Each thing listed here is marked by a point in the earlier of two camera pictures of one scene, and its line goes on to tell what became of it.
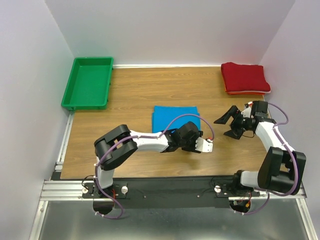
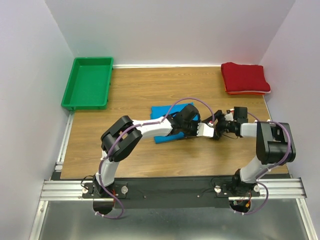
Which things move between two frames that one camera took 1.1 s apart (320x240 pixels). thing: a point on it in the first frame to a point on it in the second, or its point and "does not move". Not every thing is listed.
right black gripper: x=234 y=112 to x=220 y=117
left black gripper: x=192 y=149 to x=194 y=134
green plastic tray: x=89 y=85 does not move
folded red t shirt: x=244 y=77 does not move
